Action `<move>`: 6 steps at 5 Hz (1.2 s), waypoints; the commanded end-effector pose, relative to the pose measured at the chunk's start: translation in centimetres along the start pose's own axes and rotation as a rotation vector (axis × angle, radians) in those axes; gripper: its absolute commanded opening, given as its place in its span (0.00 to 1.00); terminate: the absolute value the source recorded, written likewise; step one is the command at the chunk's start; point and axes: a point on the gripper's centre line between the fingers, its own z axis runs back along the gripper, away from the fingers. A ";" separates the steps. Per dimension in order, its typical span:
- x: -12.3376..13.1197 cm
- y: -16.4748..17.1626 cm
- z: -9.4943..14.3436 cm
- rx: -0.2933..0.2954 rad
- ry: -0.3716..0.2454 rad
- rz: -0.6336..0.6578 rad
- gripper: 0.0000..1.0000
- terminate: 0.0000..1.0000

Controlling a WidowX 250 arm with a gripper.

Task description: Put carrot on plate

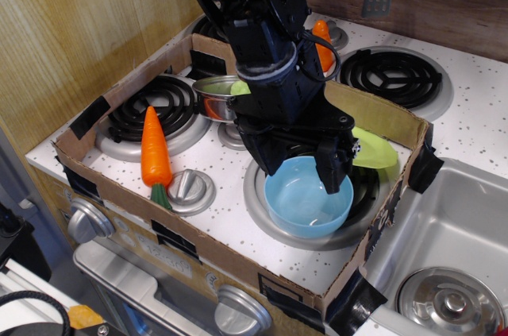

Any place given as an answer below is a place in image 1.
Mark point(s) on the yellow sponge piece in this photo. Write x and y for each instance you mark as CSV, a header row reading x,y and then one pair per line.
x,y
82,316

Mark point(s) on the orange toy carrot green stem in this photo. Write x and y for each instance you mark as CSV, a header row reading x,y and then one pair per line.
x,y
155,162

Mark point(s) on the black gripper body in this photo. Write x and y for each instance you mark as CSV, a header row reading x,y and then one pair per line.
x,y
292,107

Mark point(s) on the front left coil burner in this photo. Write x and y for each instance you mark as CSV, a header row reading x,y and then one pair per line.
x,y
119,134

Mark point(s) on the brown cardboard fence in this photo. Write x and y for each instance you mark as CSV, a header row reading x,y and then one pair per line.
x,y
223,244

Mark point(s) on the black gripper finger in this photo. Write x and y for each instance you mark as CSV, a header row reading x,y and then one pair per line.
x,y
333,165
267,151

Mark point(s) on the green plastic plate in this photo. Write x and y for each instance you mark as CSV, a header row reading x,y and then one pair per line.
x,y
374,152

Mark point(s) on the steel pot lid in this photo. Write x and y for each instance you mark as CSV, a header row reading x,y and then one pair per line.
x,y
450,302

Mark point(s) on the right silver oven knob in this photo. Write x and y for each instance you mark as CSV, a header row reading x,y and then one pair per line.
x,y
237,313

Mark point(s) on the green toy food piece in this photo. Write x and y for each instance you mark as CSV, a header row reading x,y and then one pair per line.
x,y
239,88

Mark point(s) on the silver sink basin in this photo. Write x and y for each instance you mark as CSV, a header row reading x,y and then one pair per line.
x,y
459,222

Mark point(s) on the silver stovetop knob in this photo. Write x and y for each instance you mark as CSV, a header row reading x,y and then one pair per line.
x,y
230,137
338,37
191,192

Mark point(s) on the middle silver stovetop knob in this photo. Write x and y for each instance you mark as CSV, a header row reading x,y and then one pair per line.
x,y
230,137

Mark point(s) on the back silver stovetop knob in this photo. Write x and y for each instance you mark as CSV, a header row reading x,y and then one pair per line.
x,y
338,37

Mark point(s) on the small steel pot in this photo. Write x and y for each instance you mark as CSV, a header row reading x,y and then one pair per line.
x,y
213,97

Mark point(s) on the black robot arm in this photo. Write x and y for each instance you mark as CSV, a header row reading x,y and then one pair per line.
x,y
268,32

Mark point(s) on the silver oven knob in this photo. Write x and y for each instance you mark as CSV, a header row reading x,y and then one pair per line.
x,y
88,222
237,313

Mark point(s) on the front silver stovetop knob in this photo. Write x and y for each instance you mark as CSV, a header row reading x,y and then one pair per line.
x,y
191,192

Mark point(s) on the silver oven door handle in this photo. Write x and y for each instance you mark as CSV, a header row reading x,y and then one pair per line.
x,y
133,285

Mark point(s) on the left silver oven knob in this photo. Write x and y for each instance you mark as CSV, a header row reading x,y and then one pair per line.
x,y
88,222

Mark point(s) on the back right coil burner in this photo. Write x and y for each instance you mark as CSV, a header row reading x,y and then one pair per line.
x,y
402,76

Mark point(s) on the front right coil burner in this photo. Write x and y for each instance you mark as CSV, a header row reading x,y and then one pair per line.
x,y
370,188

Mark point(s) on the back left coil burner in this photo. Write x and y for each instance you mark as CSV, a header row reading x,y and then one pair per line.
x,y
205,27

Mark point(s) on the light blue plastic bowl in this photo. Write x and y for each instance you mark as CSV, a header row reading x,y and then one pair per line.
x,y
298,203

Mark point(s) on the coil burner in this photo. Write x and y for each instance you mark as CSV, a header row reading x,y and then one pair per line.
x,y
205,27
402,76
119,134
370,188

